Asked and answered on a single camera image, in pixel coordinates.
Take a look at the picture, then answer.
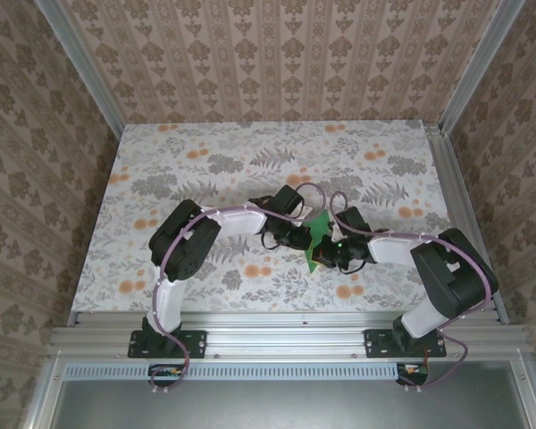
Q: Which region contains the green cloth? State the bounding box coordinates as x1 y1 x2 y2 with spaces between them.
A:
301 208 335 273

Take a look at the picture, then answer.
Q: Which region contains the floral patterned table cover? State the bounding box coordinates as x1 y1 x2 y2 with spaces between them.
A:
71 119 475 314

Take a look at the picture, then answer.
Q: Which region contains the small connector board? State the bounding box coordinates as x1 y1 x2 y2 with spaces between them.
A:
149 364 184 388
396 362 431 386

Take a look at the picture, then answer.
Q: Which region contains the grey metal panel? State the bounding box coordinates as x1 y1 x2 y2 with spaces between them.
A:
48 377 533 429

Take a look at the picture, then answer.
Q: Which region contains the thin black right gripper cable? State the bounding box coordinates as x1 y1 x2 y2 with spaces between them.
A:
338 258 368 275

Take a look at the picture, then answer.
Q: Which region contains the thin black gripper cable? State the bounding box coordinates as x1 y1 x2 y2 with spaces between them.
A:
260 231 288 252
338 258 368 275

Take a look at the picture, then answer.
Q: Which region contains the thin black left gripper cable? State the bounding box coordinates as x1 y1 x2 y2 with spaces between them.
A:
260 231 288 252

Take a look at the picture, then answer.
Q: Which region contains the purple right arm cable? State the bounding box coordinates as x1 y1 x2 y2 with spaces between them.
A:
329 190 500 394

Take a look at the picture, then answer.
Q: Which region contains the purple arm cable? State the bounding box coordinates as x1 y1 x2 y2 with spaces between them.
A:
329 190 500 394
151 181 328 397

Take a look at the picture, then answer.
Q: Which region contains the aluminium front frame rail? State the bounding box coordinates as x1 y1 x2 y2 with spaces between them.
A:
47 311 527 358

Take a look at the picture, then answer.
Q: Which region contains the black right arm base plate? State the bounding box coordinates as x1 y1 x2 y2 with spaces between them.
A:
364 328 448 358

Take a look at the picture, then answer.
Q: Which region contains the grey slotted cable duct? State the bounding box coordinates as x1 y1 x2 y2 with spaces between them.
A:
63 361 401 380

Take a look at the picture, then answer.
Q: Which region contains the aluminium side rail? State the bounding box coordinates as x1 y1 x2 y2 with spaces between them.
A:
423 123 511 325

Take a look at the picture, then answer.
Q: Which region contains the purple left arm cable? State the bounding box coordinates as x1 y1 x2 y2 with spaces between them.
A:
151 181 328 397

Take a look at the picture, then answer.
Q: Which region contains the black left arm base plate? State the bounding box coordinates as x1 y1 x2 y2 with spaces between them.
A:
128 329 207 359

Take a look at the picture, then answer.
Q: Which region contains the aluminium frame bar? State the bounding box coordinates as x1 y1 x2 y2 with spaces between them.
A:
20 352 68 429
511 352 536 429

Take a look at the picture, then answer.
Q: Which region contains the aluminium corner post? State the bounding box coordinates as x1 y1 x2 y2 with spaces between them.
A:
436 0 527 135
34 0 127 139

